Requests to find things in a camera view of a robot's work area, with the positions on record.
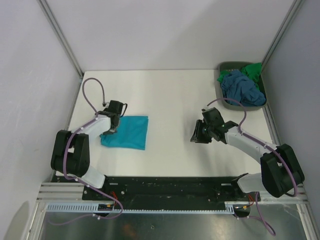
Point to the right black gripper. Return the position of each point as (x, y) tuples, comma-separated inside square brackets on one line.
[(197, 136)]

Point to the teal t-shirt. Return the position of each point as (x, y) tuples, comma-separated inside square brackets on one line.
[(131, 133)]

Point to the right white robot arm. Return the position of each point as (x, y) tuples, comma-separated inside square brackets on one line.
[(280, 172)]

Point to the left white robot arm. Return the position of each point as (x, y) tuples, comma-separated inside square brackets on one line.
[(71, 154)]

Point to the dark blue t-shirt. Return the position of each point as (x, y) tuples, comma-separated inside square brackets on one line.
[(238, 88)]

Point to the grey plastic bin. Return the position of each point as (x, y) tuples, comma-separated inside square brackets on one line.
[(239, 108)]

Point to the green t-shirt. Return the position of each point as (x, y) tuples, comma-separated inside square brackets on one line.
[(251, 70)]

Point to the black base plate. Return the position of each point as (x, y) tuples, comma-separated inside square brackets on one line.
[(170, 193)]

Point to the aluminium frame rail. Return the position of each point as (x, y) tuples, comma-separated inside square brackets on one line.
[(64, 192)]

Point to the left aluminium corner post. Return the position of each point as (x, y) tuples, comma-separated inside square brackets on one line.
[(49, 15)]

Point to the aluminium corner post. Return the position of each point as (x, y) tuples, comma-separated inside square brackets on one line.
[(49, 15), (286, 23)]

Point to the right aluminium corner post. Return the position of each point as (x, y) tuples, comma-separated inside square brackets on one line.
[(286, 23)]

